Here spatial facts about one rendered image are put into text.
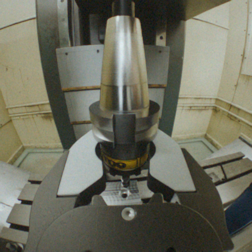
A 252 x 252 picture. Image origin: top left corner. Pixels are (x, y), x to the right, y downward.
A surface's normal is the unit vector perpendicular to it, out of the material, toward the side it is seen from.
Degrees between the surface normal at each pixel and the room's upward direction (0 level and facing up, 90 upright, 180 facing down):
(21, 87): 90
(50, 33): 90
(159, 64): 90
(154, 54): 92
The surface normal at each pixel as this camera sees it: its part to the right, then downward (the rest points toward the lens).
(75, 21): 0.11, 0.46
